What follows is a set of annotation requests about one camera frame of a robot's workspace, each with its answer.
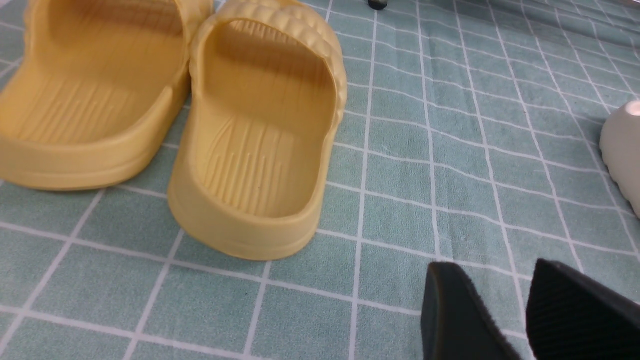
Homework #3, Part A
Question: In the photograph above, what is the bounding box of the right yellow ribbed slide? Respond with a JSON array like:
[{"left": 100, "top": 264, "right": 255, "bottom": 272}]
[{"left": 167, "top": 0, "right": 348, "bottom": 261}]

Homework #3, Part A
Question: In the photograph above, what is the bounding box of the left cream foam slide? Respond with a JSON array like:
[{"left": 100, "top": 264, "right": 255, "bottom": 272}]
[{"left": 599, "top": 100, "right": 640, "bottom": 217}]

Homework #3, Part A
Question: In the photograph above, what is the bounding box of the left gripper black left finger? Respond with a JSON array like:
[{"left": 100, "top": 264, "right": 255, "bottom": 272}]
[{"left": 421, "top": 262, "right": 522, "bottom": 360}]

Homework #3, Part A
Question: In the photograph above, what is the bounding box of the green checkered cloth mat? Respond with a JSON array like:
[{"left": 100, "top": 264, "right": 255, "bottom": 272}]
[{"left": 0, "top": 0, "right": 639, "bottom": 360}]

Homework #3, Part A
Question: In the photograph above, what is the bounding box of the left yellow ribbed slide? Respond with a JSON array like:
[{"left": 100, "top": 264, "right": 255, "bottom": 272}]
[{"left": 1, "top": 0, "right": 215, "bottom": 191}]

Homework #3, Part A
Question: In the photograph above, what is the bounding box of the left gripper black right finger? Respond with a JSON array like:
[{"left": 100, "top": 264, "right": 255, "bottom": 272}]
[{"left": 526, "top": 259, "right": 640, "bottom": 360}]

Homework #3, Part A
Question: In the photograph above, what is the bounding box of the yellow ribbed slide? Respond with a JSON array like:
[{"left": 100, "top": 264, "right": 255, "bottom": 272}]
[
  {"left": 1, "top": 0, "right": 215, "bottom": 191},
  {"left": 167, "top": 0, "right": 348, "bottom": 261}
]

